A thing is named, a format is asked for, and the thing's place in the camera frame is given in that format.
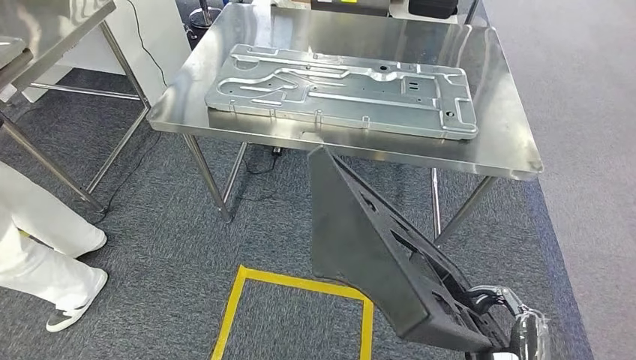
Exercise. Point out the black plastic frame part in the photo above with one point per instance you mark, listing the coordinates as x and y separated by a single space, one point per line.
357 238

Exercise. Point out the grey metal fixture plate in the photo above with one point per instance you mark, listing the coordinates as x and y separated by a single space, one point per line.
348 99

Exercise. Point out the steel side table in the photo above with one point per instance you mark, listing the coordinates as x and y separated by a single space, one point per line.
49 30

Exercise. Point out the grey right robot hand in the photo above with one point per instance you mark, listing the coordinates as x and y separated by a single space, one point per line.
531 333

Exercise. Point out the chrome stanchion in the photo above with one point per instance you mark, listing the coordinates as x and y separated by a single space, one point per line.
204 17
472 10

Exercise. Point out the yellow floor tape square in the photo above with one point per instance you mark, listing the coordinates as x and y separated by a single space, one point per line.
298 284

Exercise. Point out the white table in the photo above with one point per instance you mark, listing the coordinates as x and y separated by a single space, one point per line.
397 19

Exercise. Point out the person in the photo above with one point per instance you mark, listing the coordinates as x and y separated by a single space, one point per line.
39 238

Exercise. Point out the white cabinet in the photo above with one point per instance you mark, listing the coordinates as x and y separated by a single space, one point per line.
149 39

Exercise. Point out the stainless steel workbench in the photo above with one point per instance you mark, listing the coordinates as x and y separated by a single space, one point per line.
497 124

